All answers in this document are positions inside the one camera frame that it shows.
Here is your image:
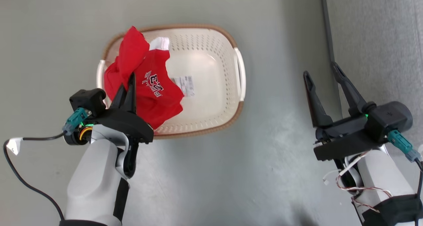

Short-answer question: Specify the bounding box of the grey fabric sofa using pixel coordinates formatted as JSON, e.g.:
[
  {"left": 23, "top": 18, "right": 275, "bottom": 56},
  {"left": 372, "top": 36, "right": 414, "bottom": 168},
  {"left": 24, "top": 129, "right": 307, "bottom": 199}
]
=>
[{"left": 320, "top": 0, "right": 423, "bottom": 160}]

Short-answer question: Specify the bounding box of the red white sports shirt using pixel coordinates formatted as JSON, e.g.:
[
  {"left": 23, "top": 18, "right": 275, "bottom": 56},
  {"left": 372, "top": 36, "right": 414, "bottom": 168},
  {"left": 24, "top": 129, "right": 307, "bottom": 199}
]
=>
[{"left": 103, "top": 25, "right": 185, "bottom": 130}]

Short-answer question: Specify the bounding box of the white printed paper label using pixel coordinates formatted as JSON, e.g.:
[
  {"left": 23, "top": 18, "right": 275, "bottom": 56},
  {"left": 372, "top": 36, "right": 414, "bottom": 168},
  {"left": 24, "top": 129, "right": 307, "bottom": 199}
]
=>
[{"left": 173, "top": 75, "right": 196, "bottom": 98}]

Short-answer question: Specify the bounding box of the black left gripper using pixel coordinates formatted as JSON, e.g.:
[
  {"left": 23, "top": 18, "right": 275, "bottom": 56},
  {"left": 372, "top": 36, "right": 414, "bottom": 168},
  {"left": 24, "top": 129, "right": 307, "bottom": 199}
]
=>
[{"left": 86, "top": 72, "right": 154, "bottom": 144}]

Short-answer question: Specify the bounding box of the thin red white wire bundle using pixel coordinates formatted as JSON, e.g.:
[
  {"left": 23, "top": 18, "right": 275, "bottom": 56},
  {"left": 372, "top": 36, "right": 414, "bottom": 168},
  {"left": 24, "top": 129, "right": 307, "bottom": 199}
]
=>
[{"left": 323, "top": 150, "right": 394, "bottom": 214}]

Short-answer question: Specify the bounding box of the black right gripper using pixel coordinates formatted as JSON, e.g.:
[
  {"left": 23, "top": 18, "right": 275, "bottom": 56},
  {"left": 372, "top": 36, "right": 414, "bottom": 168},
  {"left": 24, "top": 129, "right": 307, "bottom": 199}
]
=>
[{"left": 303, "top": 61, "right": 389, "bottom": 161}]

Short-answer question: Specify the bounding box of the black cable with teal connector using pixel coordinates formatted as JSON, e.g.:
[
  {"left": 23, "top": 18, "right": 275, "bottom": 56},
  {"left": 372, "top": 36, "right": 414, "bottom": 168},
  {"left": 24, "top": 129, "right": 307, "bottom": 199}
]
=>
[
  {"left": 3, "top": 108, "right": 92, "bottom": 222},
  {"left": 386, "top": 130, "right": 423, "bottom": 200}
]

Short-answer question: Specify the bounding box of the white plastic laundry basket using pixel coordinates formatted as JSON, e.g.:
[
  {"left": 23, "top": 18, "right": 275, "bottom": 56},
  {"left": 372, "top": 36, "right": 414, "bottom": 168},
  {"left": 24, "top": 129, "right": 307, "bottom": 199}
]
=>
[{"left": 96, "top": 23, "right": 247, "bottom": 140}]

